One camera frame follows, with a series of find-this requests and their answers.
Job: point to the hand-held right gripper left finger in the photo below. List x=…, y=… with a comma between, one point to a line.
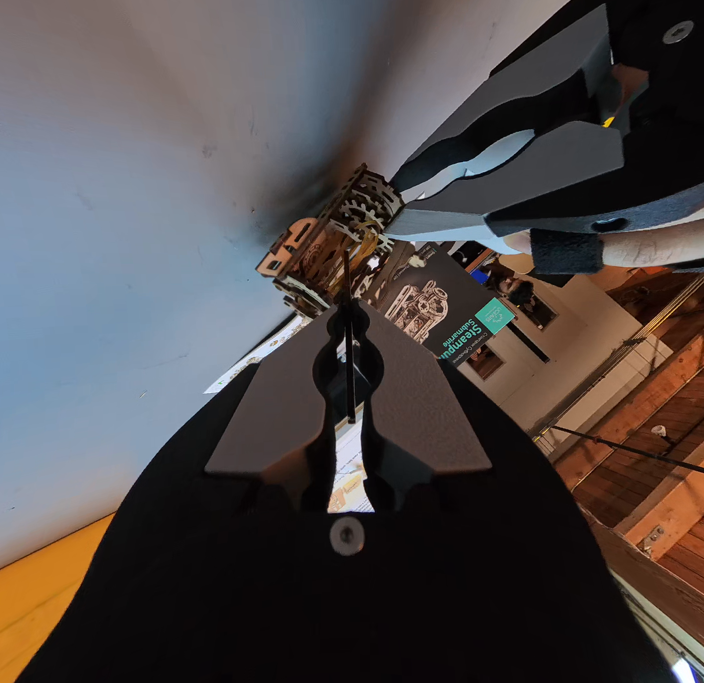
x=275, y=413

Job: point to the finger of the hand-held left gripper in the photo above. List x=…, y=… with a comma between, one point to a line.
x=550, y=171
x=550, y=56

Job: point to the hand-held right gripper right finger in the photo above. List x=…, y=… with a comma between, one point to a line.
x=423, y=419

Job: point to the thin wooden model part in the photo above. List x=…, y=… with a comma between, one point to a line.
x=350, y=391

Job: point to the wooden mechanical model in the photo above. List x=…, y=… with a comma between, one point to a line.
x=308, y=254

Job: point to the black model kit box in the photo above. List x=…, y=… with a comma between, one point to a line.
x=440, y=298

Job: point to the person's left hand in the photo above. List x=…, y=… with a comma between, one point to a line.
x=649, y=248

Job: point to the assembly instruction booklet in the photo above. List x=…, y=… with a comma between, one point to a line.
x=247, y=364

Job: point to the dark window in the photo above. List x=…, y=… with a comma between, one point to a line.
x=483, y=363

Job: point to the white task instruction sheet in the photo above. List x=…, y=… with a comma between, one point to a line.
x=349, y=474

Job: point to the black metal rod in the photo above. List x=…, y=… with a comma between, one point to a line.
x=621, y=447

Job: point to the yellow plastic bin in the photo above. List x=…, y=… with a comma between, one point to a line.
x=38, y=611

